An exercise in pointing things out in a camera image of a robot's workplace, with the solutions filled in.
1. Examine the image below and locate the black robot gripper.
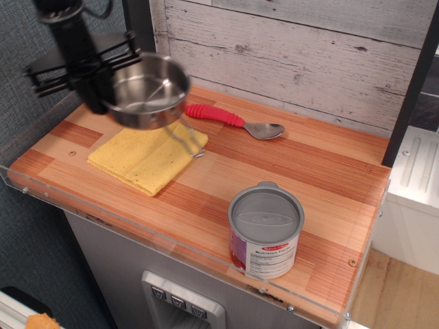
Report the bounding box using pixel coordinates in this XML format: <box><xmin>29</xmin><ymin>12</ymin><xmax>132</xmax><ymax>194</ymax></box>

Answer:
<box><xmin>24</xmin><ymin>15</ymin><xmax>141</xmax><ymax>114</ymax></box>

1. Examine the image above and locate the small stainless steel pot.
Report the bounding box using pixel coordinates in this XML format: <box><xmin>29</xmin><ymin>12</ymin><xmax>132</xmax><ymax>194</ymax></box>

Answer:
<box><xmin>101</xmin><ymin>53</ymin><xmax>205</xmax><ymax>158</ymax></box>

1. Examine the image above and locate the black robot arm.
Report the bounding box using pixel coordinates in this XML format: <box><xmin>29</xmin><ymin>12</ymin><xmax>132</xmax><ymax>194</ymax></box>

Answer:
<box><xmin>24</xmin><ymin>1</ymin><xmax>141</xmax><ymax>114</ymax></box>

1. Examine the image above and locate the yellow folded cloth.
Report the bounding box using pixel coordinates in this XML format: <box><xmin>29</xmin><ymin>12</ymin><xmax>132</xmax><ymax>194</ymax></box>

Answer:
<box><xmin>87</xmin><ymin>122</ymin><xmax>209</xmax><ymax>197</ymax></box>

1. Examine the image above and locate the clear acrylic table guard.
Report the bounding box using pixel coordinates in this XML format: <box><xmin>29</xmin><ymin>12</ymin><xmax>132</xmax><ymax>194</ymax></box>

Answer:
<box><xmin>5</xmin><ymin>87</ymin><xmax>390</xmax><ymax>328</ymax></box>

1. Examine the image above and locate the grey toy fridge cabinet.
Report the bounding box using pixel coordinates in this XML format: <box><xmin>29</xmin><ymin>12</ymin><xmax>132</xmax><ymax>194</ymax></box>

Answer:
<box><xmin>66</xmin><ymin>212</ymin><xmax>316</xmax><ymax>328</ymax></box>

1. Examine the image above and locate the toy food can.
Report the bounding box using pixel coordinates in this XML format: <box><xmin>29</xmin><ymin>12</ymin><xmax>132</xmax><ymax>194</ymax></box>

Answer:
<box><xmin>228</xmin><ymin>182</ymin><xmax>305</xmax><ymax>280</ymax></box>

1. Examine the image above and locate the orange plush object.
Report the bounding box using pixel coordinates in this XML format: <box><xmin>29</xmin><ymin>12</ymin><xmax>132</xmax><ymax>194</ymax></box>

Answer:
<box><xmin>25</xmin><ymin>313</ymin><xmax>61</xmax><ymax>329</ymax></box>

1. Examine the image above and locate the white side cabinet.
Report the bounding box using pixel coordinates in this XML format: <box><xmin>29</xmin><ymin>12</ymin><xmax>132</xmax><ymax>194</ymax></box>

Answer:
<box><xmin>372</xmin><ymin>126</ymin><xmax>438</xmax><ymax>274</ymax></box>

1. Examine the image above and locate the black left vertical post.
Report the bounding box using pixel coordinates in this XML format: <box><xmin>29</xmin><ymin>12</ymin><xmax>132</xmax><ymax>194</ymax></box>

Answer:
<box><xmin>122</xmin><ymin>0</ymin><xmax>156</xmax><ymax>53</ymax></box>

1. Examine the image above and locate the black vertical post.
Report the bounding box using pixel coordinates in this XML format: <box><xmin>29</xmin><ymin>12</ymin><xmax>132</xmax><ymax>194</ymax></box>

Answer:
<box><xmin>381</xmin><ymin>3</ymin><xmax>438</xmax><ymax>168</ymax></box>
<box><xmin>122</xmin><ymin>0</ymin><xmax>156</xmax><ymax>53</ymax></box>

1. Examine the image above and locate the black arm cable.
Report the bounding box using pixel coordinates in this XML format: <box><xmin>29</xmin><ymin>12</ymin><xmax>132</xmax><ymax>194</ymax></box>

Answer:
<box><xmin>82</xmin><ymin>0</ymin><xmax>114</xmax><ymax>18</ymax></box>

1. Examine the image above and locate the red-handled metal spoon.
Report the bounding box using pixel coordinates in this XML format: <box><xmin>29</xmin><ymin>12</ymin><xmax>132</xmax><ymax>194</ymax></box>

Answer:
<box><xmin>185</xmin><ymin>104</ymin><xmax>285</xmax><ymax>141</ymax></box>

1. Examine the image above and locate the black right vertical post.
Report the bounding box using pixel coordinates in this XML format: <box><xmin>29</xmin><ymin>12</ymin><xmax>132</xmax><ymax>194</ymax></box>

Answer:
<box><xmin>381</xmin><ymin>3</ymin><xmax>438</xmax><ymax>168</ymax></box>

